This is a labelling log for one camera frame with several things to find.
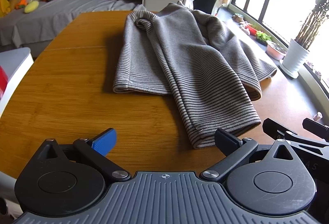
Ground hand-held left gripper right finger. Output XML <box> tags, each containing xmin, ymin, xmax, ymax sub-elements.
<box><xmin>200</xmin><ymin>128</ymin><xmax>296</xmax><ymax>183</ymax></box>

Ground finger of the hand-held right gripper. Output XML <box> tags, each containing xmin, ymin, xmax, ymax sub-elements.
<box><xmin>303</xmin><ymin>118</ymin><xmax>329</xmax><ymax>141</ymax></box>
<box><xmin>263</xmin><ymin>118</ymin><xmax>329</xmax><ymax>148</ymax></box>

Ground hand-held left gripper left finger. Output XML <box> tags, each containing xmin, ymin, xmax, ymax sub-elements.
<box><xmin>38</xmin><ymin>128</ymin><xmax>131</xmax><ymax>183</ymax></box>

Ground grey striped sweater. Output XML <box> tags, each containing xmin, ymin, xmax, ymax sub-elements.
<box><xmin>112</xmin><ymin>1</ymin><xmax>277</xmax><ymax>150</ymax></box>

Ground potted palm in white pot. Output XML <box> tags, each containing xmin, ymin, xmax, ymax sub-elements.
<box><xmin>279</xmin><ymin>0</ymin><xmax>329</xmax><ymax>79</ymax></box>

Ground pink flower pot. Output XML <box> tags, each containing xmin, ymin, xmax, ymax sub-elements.
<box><xmin>266</xmin><ymin>41</ymin><xmax>287</xmax><ymax>60</ymax></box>

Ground green plant tray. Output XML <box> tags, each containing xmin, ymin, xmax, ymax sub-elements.
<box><xmin>256</xmin><ymin>31</ymin><xmax>271</xmax><ymax>46</ymax></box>

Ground white side table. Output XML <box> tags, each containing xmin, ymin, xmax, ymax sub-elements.
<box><xmin>0</xmin><ymin>47</ymin><xmax>34</xmax><ymax>114</ymax></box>

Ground red bowl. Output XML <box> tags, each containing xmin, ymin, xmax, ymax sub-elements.
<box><xmin>0</xmin><ymin>66</ymin><xmax>8</xmax><ymax>99</ymax></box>

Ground grey covered sofa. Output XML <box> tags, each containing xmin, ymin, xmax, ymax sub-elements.
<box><xmin>0</xmin><ymin>0</ymin><xmax>188</xmax><ymax>47</ymax></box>

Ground yellow-green plush mango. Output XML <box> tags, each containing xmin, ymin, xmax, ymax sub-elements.
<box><xmin>24</xmin><ymin>0</ymin><xmax>39</xmax><ymax>14</ymax></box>

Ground yellow plush toy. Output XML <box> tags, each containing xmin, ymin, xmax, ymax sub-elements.
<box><xmin>0</xmin><ymin>0</ymin><xmax>11</xmax><ymax>17</ymax></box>

